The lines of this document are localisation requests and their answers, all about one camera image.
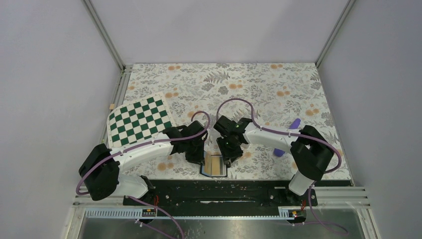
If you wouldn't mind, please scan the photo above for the black leather card holder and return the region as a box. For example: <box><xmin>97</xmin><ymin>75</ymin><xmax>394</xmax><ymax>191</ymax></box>
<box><xmin>200</xmin><ymin>151</ymin><xmax>228</xmax><ymax>178</ymax></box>

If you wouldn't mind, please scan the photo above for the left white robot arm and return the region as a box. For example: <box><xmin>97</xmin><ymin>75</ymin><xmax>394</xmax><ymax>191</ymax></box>
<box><xmin>76</xmin><ymin>120</ymin><xmax>208</xmax><ymax>205</ymax></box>

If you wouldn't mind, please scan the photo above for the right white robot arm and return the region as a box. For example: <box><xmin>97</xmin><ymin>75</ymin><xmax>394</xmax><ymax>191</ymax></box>
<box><xmin>213</xmin><ymin>116</ymin><xmax>334</xmax><ymax>205</ymax></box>

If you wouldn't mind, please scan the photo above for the floral table mat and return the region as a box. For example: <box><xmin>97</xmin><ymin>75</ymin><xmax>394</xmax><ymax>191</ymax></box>
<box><xmin>119</xmin><ymin>63</ymin><xmax>352</xmax><ymax>180</ymax></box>

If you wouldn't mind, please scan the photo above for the purple cylindrical marker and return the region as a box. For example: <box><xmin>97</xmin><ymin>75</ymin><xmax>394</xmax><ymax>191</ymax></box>
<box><xmin>273</xmin><ymin>119</ymin><xmax>301</xmax><ymax>157</ymax></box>

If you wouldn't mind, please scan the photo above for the green white checkered board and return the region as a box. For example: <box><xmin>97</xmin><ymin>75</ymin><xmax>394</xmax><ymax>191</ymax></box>
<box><xmin>106</xmin><ymin>92</ymin><xmax>176</xmax><ymax>148</ymax></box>

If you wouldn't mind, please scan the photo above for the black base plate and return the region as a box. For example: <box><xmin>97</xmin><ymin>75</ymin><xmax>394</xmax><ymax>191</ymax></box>
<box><xmin>89</xmin><ymin>178</ymin><xmax>352</xmax><ymax>219</ymax></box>

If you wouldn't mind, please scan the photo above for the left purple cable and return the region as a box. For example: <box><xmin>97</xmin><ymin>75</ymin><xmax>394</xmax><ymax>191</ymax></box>
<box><xmin>75</xmin><ymin>111</ymin><xmax>211</xmax><ymax>196</ymax></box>

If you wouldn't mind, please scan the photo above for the white slotted cable duct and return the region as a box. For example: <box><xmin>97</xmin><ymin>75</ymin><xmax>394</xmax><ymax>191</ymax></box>
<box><xmin>84</xmin><ymin>207</ymin><xmax>297</xmax><ymax>220</ymax></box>

